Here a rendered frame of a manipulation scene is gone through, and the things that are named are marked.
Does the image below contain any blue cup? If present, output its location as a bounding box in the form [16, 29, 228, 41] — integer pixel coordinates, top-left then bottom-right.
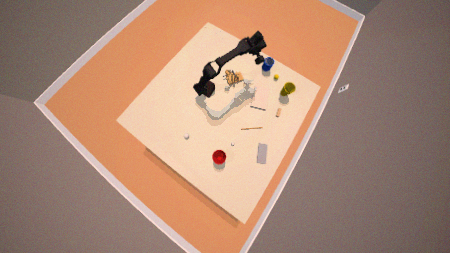
[262, 57, 274, 71]

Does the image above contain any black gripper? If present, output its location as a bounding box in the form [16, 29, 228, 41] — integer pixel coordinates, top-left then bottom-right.
[249, 46, 264, 66]

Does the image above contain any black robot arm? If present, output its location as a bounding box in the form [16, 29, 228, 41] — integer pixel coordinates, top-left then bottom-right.
[193, 31, 267, 96]

